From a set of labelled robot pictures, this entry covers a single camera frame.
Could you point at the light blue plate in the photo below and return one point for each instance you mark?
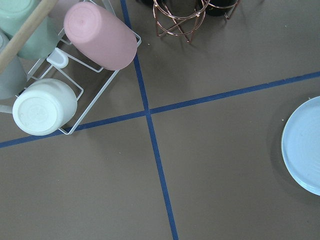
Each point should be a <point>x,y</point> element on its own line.
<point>300,145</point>

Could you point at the copper wire bottle holder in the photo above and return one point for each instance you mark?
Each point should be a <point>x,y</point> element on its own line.
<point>167,23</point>

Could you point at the white plastic cup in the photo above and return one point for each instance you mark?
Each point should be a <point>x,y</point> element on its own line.
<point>44,107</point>

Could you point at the pink plastic cup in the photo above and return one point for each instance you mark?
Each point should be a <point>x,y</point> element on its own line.
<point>100,36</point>

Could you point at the wooden rack handle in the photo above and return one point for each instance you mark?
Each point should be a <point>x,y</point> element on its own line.
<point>25,31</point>

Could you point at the mint green plastic cup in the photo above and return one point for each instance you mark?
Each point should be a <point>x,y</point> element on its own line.
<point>42,42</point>

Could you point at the grey plastic cup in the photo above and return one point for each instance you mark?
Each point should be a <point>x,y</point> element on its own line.
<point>12,80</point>

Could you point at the dark wine bottle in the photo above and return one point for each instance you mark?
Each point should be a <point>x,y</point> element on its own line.
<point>218,8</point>

